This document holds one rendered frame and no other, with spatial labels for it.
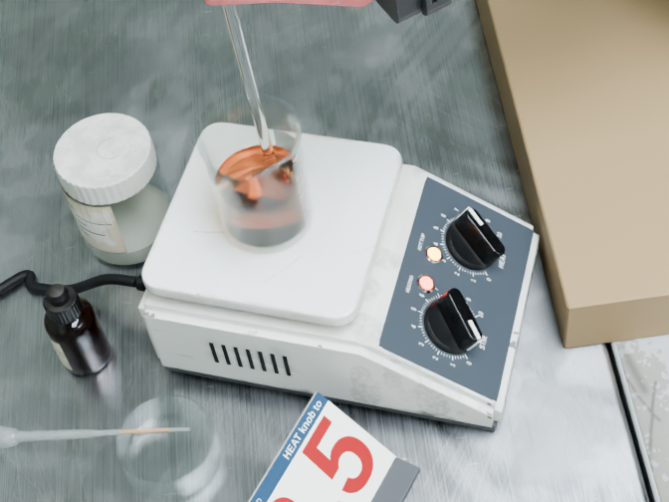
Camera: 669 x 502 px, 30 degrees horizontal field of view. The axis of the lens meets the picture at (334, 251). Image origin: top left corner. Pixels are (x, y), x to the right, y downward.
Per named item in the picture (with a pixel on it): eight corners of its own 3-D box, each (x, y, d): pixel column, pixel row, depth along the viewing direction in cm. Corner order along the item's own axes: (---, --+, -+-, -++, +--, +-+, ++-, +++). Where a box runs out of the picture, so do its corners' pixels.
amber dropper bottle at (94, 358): (114, 333, 75) (85, 264, 69) (109, 376, 73) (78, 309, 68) (65, 335, 75) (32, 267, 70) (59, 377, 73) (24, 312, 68)
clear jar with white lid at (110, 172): (134, 180, 82) (106, 96, 76) (198, 224, 79) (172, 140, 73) (67, 238, 80) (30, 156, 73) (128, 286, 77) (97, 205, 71)
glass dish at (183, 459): (195, 396, 72) (188, 377, 70) (238, 470, 69) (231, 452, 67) (109, 442, 71) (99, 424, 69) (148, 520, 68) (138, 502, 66)
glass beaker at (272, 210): (232, 180, 70) (206, 80, 64) (326, 188, 69) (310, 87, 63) (207, 267, 67) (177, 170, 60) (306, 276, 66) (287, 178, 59)
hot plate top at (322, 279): (406, 155, 71) (406, 145, 70) (353, 331, 64) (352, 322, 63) (208, 128, 73) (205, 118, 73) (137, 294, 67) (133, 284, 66)
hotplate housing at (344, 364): (540, 251, 76) (545, 166, 69) (499, 441, 68) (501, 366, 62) (195, 198, 81) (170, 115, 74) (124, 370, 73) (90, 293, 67)
